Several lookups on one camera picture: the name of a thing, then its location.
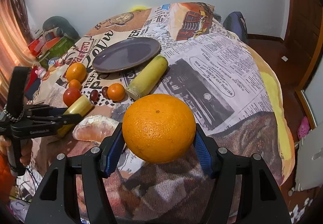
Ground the orange curtain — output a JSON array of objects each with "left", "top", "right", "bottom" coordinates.
[{"left": 1, "top": 0, "right": 36, "bottom": 101}]

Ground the brown wooden door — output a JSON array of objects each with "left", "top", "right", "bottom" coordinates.
[{"left": 285, "top": 0, "right": 322, "bottom": 88}]

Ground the green box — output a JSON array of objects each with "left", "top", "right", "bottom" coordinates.
[{"left": 38, "top": 37, "right": 74, "bottom": 69}]

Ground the grey green neck pillow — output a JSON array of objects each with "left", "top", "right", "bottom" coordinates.
[{"left": 43, "top": 16, "right": 80, "bottom": 41}]

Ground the large orange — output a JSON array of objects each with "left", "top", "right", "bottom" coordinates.
[{"left": 122, "top": 94, "right": 196, "bottom": 164}]

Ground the dark purple plate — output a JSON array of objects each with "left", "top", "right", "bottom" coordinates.
[{"left": 92, "top": 37, "right": 161, "bottom": 73}]

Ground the red grape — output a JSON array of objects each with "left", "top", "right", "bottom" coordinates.
[
  {"left": 101, "top": 87, "right": 108, "bottom": 98},
  {"left": 90, "top": 89, "right": 99, "bottom": 102}
]

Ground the orange red box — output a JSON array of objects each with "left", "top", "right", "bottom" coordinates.
[{"left": 28, "top": 31, "right": 62, "bottom": 56}]

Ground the peeled grapefruit segment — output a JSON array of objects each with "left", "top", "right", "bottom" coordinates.
[{"left": 72, "top": 115, "right": 119, "bottom": 143}]

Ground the short yellow banana piece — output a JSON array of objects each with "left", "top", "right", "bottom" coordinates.
[{"left": 56, "top": 95, "right": 94, "bottom": 138}]

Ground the long yellow-green banana piece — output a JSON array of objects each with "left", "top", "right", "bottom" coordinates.
[{"left": 125, "top": 55, "right": 168, "bottom": 100}]

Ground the pink toy figure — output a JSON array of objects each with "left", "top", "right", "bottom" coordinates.
[{"left": 35, "top": 67, "right": 47, "bottom": 80}]

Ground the small tangerine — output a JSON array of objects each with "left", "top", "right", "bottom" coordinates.
[
  {"left": 68, "top": 79, "right": 82, "bottom": 90},
  {"left": 107, "top": 83, "right": 125, "bottom": 102}
]

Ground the red tomato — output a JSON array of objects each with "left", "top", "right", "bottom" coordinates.
[{"left": 63, "top": 87, "right": 82, "bottom": 107}]

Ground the newspaper print bed blanket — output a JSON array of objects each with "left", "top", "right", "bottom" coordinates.
[{"left": 34, "top": 3, "right": 295, "bottom": 223}]

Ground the Dole sticker orange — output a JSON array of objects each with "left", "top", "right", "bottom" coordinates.
[{"left": 66, "top": 62, "right": 87, "bottom": 83}]

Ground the yellow round object behind bed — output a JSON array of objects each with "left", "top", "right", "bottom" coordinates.
[{"left": 130, "top": 6, "right": 148, "bottom": 12}]

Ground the left hand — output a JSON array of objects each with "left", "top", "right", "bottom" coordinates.
[{"left": 0, "top": 135, "right": 32, "bottom": 167}]

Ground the pink slipper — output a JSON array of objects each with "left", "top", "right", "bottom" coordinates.
[{"left": 297, "top": 116, "right": 310, "bottom": 139}]

